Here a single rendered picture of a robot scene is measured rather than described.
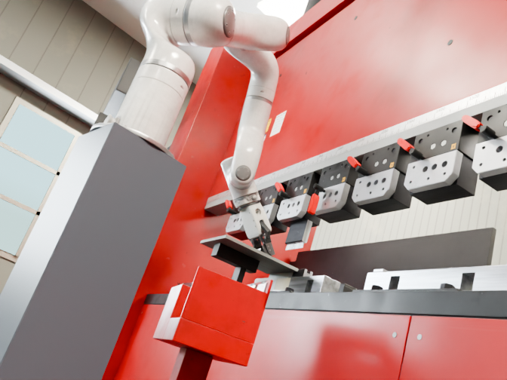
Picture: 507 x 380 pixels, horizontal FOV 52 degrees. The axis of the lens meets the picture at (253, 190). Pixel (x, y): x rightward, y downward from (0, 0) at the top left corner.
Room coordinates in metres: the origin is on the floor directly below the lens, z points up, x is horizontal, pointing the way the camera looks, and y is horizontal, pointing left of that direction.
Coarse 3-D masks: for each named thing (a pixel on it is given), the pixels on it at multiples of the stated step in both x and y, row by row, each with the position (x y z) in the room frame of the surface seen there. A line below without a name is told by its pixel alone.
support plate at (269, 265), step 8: (208, 240) 1.56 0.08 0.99; (216, 240) 1.51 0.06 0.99; (224, 240) 1.48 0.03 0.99; (232, 240) 1.46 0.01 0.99; (232, 248) 1.54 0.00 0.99; (240, 248) 1.51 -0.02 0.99; (248, 248) 1.48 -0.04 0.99; (256, 256) 1.54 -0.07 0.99; (264, 256) 1.51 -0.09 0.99; (272, 256) 1.52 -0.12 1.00; (264, 264) 1.60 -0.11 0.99; (272, 264) 1.56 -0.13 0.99; (280, 264) 1.53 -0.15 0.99; (288, 264) 1.54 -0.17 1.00; (264, 272) 1.71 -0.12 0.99; (272, 272) 1.67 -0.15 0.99; (280, 272) 1.64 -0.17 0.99
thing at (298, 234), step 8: (296, 224) 1.65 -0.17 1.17; (304, 224) 1.61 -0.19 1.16; (288, 232) 1.68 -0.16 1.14; (296, 232) 1.64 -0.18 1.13; (304, 232) 1.59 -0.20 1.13; (288, 240) 1.67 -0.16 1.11; (296, 240) 1.63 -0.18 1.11; (304, 240) 1.60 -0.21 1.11; (288, 248) 1.67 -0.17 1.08; (296, 248) 1.63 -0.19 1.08
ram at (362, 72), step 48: (384, 0) 1.46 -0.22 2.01; (432, 0) 1.23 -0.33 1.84; (480, 0) 1.05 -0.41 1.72; (336, 48) 1.68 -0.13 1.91; (384, 48) 1.39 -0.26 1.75; (432, 48) 1.18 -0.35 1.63; (480, 48) 1.03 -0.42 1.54; (288, 96) 1.94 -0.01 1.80; (336, 96) 1.58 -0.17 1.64; (384, 96) 1.33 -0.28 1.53; (432, 96) 1.14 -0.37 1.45; (288, 144) 1.81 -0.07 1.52; (336, 144) 1.50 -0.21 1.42; (384, 144) 1.28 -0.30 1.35
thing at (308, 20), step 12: (324, 0) 1.85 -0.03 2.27; (336, 0) 1.75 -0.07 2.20; (348, 0) 1.69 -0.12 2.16; (312, 12) 1.93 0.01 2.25; (324, 12) 1.82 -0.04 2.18; (336, 12) 1.77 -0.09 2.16; (300, 24) 2.01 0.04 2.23; (312, 24) 1.90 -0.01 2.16; (300, 36) 2.00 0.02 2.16; (288, 48) 2.12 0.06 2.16
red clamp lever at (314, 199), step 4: (316, 184) 1.46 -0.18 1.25; (316, 188) 1.47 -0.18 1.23; (320, 188) 1.47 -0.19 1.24; (316, 192) 1.47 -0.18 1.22; (312, 196) 1.47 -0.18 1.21; (316, 196) 1.47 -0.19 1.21; (312, 200) 1.46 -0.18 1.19; (316, 200) 1.47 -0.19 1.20; (312, 204) 1.46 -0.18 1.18; (316, 204) 1.47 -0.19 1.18; (308, 208) 1.47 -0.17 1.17; (312, 208) 1.46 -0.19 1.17; (316, 208) 1.47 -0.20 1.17; (308, 212) 1.47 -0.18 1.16; (312, 212) 1.47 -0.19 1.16
